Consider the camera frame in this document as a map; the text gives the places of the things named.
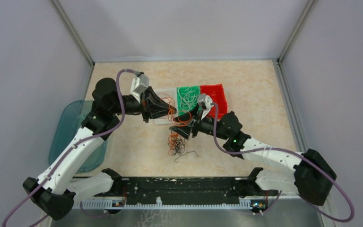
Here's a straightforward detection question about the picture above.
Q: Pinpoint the red plastic bin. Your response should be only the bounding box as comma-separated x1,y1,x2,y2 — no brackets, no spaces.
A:
199,84,228,120

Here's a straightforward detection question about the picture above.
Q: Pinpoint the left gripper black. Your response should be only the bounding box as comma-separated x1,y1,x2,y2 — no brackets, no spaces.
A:
110,86,176,122

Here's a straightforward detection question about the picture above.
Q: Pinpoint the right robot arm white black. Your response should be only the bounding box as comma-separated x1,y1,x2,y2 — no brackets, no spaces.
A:
170,109,337,206

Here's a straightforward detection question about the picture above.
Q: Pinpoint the cable pile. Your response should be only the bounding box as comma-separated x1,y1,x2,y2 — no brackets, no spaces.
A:
167,131,200,164

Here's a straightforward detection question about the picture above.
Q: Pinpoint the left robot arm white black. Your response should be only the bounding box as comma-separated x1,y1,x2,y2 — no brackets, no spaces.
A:
23,76,176,220

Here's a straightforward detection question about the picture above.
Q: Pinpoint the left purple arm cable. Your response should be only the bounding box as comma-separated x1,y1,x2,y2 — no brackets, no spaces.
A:
1,69,145,227

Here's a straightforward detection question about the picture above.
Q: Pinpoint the aluminium frame post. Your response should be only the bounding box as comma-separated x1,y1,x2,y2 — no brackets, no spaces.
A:
50,0,95,67
277,0,316,65

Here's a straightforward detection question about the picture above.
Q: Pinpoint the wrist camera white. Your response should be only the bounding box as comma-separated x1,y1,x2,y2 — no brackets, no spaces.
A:
197,93,213,120
130,72,150,103

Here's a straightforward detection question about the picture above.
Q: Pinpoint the aluminium frame post right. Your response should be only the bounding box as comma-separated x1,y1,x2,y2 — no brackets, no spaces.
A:
277,0,316,65

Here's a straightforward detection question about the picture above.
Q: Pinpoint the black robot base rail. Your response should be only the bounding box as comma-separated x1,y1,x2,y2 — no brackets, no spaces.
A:
98,177,278,205

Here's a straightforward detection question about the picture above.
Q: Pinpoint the teal plastic container lid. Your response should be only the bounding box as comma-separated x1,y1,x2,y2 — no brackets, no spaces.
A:
48,100,107,174

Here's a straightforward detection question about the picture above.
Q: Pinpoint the white slotted cable duct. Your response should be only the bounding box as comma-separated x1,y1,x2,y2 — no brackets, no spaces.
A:
72,197,253,210

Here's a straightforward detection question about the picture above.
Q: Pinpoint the white plastic bin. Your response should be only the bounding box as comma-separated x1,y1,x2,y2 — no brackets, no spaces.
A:
154,88,178,126

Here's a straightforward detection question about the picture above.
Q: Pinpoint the aluminium frame post left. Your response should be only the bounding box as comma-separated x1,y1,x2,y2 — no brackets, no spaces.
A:
50,0,95,67

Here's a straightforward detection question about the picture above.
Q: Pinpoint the green plastic bin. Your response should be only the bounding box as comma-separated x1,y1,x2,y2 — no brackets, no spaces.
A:
177,86,201,115

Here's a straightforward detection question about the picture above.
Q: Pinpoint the white cable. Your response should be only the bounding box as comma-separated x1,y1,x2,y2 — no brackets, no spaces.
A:
177,86,203,114

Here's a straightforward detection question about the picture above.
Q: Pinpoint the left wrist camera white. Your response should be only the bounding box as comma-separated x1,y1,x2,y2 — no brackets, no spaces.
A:
130,72,150,103

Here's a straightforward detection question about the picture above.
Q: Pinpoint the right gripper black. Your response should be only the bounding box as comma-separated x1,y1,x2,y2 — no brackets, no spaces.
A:
170,104,229,140

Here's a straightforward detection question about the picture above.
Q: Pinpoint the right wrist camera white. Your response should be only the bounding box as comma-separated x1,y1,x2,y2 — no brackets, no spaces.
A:
197,93,213,120

